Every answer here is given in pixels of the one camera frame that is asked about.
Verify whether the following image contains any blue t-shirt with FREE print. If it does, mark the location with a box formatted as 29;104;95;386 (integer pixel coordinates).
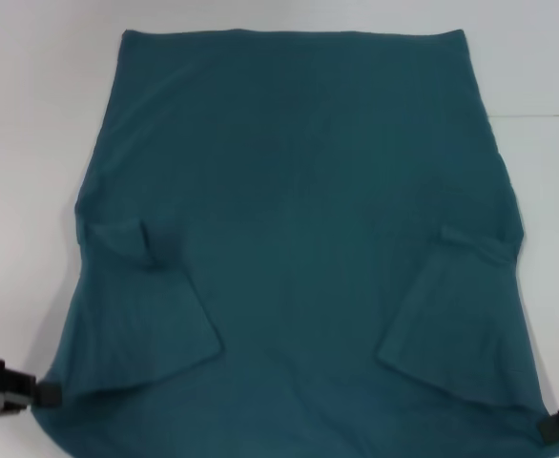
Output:
31;28;548;458

